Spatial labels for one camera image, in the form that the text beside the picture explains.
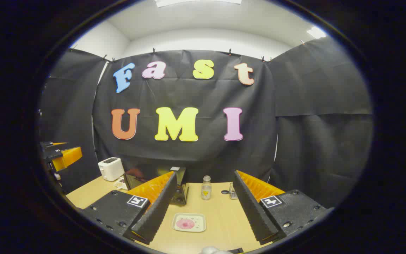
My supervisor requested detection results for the white rectangular plate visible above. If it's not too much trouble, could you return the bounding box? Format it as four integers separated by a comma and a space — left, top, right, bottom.
172, 213, 207, 232

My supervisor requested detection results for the black backdrop cloth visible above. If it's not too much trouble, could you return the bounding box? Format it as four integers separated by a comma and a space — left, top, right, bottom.
38, 36, 374, 209

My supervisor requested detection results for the pink round food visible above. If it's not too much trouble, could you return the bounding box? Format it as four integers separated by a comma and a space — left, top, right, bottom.
176, 219, 195, 230

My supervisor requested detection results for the clear glass bottle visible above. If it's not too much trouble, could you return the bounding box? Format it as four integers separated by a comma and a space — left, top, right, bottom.
201, 175, 212, 200

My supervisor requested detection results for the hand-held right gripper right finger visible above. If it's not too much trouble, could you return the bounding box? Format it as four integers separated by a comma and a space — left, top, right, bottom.
233, 170, 330, 246

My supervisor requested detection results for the ceiling light panel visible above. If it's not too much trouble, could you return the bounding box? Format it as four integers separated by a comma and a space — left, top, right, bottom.
307, 26, 327, 39
154, 0, 242, 7

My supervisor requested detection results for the black electric oven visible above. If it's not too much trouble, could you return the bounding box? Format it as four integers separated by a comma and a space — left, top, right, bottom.
123, 167, 190, 206

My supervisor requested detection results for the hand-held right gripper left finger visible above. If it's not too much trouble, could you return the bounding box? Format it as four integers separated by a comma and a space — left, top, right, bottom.
82, 171, 178, 245

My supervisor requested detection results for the white toaster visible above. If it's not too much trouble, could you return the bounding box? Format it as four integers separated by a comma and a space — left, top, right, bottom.
98, 157, 125, 182

